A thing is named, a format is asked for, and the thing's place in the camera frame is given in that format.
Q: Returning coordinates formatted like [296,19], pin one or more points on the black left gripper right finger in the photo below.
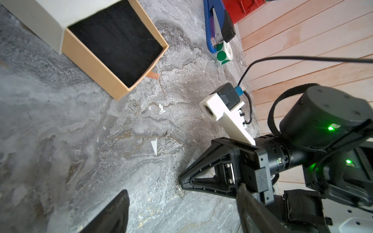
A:
[254,217]

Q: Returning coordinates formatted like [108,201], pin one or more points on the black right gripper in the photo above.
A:
[209,174]

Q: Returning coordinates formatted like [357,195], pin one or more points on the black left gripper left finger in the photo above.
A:
[113,218]

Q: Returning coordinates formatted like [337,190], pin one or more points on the cream small gift box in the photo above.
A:
[114,42]

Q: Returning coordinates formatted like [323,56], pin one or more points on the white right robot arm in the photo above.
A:
[321,149]

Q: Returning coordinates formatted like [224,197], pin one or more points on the red pencil cup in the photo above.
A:
[239,9]

